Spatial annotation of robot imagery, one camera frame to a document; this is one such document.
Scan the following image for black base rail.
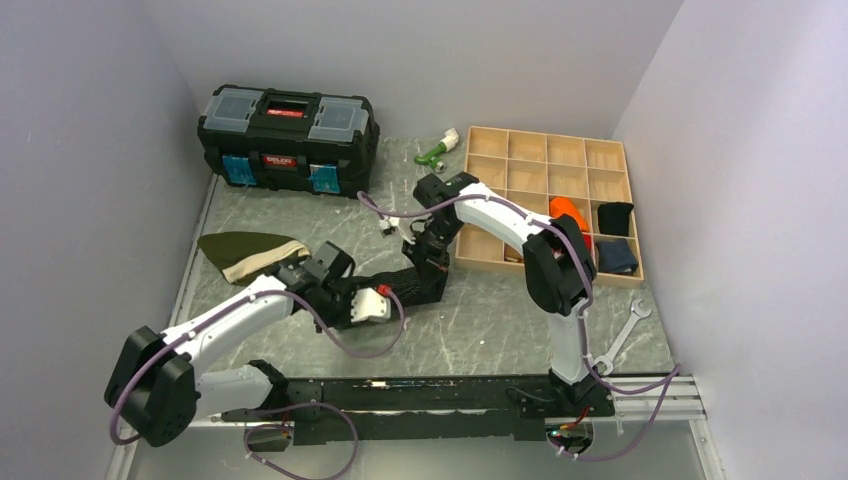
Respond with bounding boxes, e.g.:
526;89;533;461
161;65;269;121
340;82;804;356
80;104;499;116
221;373;615;446

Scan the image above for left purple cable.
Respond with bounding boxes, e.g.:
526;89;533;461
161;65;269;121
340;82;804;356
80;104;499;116
108;289;408;480

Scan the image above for orange rolled underwear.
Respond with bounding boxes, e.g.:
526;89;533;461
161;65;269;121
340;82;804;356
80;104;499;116
548;197;592;249

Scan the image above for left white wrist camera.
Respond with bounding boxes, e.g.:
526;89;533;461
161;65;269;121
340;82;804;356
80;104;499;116
350;288;392;324

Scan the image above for wooden compartment tray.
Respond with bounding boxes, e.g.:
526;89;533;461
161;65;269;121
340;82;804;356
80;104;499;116
463;126;642;262

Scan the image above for black rolled underwear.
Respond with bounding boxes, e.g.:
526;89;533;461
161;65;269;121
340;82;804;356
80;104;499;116
597;202;634;237

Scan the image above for olive green underwear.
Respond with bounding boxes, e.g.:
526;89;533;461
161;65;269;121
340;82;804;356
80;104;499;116
197;231;311;286

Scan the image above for navy blue rolled underwear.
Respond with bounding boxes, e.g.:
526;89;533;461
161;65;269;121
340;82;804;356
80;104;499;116
595;239;640;275

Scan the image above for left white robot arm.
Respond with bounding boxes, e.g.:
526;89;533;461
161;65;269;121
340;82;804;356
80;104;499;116
104;242;355;447

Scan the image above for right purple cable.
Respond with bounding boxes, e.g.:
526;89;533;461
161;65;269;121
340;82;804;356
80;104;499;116
356;190;684;464

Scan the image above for aluminium frame rail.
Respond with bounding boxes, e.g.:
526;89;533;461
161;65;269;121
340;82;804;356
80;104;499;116
105;176;224;479

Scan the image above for black striped underwear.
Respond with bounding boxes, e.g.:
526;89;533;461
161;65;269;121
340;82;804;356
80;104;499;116
349;262;449;307

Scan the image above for black plastic toolbox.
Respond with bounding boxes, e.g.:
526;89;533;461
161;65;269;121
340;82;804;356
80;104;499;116
197;84;380;198

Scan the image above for purple cable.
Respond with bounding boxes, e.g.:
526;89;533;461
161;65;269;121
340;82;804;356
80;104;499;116
108;289;408;480
356;190;684;464

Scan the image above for green and white pipe fitting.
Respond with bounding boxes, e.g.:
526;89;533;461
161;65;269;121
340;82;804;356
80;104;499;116
414;128;460;173

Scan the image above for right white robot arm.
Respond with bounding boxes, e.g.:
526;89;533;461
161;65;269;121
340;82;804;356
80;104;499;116
403;172;597;415

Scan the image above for brown rolled underwear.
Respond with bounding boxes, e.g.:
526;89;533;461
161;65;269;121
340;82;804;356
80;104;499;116
503;244;524;264

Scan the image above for silver wrench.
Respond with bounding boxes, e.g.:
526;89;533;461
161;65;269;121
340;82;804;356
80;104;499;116
595;299;652;375

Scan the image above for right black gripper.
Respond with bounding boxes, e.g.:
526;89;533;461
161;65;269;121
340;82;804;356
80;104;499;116
402;217;465;292

